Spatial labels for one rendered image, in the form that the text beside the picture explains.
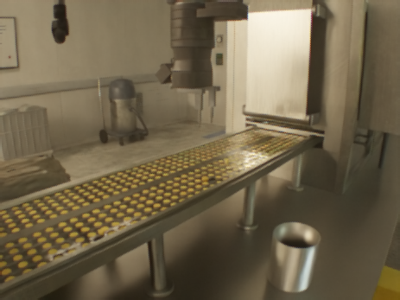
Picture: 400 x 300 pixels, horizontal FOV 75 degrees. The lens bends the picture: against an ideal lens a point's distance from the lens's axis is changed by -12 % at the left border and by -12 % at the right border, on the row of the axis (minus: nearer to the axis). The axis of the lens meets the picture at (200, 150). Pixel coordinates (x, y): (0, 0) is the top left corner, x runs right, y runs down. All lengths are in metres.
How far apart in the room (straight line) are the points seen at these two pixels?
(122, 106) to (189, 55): 3.79
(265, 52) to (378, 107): 0.35
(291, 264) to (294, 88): 0.49
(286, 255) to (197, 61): 0.34
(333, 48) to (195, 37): 0.48
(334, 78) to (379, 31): 0.18
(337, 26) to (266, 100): 0.28
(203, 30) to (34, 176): 0.39
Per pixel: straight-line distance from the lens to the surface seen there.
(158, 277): 0.49
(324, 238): 0.69
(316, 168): 0.91
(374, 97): 0.89
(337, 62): 0.85
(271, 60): 0.85
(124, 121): 4.29
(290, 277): 0.51
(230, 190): 0.52
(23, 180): 0.57
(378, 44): 0.89
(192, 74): 0.47
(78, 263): 0.36
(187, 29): 0.48
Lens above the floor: 1.16
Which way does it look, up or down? 17 degrees down
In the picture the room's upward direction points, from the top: straight up
